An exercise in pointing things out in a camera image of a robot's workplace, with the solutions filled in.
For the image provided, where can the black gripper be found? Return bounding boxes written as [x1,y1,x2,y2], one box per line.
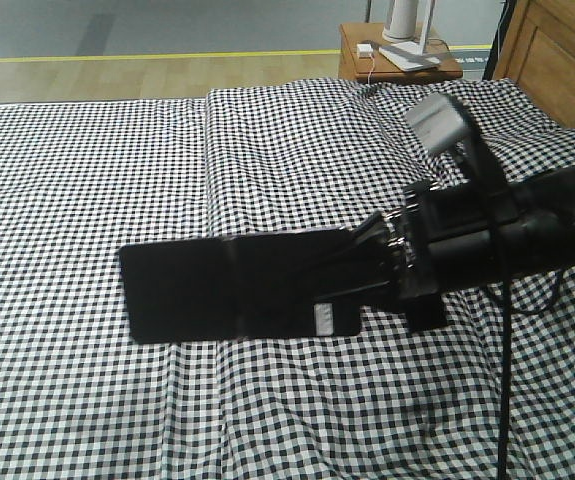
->
[313,180,517,331]

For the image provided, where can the black smartphone with white sticker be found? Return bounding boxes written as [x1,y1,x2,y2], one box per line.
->
[118,230,361,344]

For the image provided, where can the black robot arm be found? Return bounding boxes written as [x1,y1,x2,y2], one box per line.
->
[310,166,575,333]

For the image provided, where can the black white gingham bed sheet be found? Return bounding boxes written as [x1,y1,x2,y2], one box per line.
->
[0,99,221,479]

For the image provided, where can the black white gingham duvet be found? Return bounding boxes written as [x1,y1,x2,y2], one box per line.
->
[205,79,575,479]

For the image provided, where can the wooden bedside table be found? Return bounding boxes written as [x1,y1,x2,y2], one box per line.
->
[338,22,464,83]

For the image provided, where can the white charger adapter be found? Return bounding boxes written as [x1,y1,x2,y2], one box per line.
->
[356,43,373,59]

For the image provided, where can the wooden headboard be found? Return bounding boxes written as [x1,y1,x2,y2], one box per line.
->
[493,1,575,127]

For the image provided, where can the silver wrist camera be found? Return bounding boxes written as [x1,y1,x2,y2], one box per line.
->
[405,93,471,157]

